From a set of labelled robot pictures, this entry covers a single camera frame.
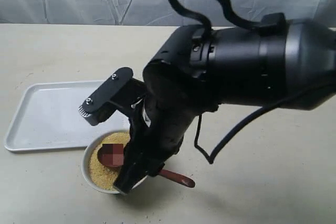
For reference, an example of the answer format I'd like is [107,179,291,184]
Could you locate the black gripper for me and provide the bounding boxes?
[113,62,218,195]

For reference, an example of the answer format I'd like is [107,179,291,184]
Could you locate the brown wooden spoon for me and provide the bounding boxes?
[97,144,195,188]

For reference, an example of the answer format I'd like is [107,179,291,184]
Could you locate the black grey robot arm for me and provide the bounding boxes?
[113,19,335,194]

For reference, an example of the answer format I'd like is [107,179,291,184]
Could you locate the yellow-brown granular powder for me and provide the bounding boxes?
[88,132,130,193]

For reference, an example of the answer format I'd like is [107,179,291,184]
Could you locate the white bowl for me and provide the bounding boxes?
[82,129,148,195]

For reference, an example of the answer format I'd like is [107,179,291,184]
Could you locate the white rectangular tray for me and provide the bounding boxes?
[4,80,129,152]

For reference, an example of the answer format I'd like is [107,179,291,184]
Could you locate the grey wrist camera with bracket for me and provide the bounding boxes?
[78,67,146,126]

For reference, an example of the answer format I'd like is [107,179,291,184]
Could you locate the black cable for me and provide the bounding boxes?
[167,0,336,165]

